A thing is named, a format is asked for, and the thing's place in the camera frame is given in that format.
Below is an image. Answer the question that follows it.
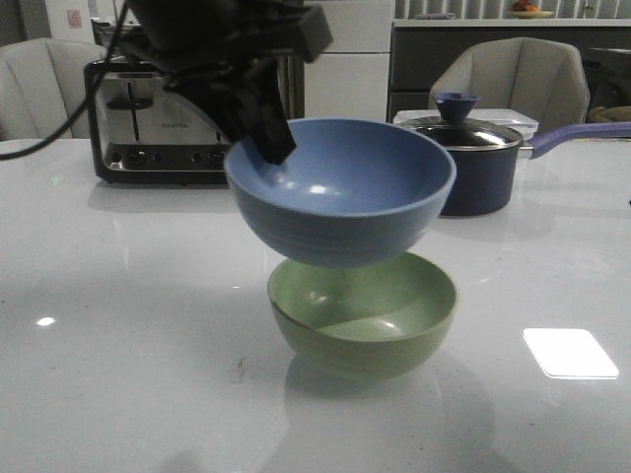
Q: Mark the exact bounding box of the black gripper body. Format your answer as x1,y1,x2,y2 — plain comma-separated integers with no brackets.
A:
119,1,332,94

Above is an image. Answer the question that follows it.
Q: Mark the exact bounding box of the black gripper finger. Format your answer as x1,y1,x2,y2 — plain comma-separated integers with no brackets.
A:
198,63,296,165

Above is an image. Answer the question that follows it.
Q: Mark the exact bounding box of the blue bowl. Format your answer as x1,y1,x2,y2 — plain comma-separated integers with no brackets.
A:
225,118,456,268

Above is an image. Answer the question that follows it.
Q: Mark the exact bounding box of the green bowl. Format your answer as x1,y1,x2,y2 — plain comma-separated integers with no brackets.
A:
267,252,457,380

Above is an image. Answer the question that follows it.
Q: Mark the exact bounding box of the white refrigerator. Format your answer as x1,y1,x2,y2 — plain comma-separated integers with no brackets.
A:
304,1,395,121

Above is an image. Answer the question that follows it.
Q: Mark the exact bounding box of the black and chrome toaster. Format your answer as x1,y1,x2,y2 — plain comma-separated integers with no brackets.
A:
84,57,230,185

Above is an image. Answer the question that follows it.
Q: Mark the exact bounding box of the left beige armchair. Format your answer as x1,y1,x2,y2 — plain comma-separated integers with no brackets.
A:
1,38,106,141

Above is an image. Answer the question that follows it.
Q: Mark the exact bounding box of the beige armchair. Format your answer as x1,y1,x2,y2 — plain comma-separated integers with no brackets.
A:
430,37,591,132
1,38,106,141

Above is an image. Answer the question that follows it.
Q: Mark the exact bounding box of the grey counter cabinet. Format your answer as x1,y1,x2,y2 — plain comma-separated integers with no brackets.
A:
386,19,630,119

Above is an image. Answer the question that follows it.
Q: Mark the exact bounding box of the glass lid with blue knob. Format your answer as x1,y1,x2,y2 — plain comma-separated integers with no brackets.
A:
399,92,523,151

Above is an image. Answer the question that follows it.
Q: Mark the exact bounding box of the dark blue saucepan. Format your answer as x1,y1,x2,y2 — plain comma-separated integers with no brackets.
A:
441,121,630,217

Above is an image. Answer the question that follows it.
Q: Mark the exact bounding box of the clear plastic container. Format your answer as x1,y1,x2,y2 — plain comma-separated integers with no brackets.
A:
392,108,538,140

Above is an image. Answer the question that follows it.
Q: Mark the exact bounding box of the plate of fruit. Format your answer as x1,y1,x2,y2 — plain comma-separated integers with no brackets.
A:
507,0,554,20

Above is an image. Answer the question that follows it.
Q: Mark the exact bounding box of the right beige armchair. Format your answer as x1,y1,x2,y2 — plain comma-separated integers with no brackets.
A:
430,37,591,132

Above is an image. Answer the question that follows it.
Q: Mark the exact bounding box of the black cable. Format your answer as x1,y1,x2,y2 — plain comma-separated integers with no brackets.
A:
0,0,130,162

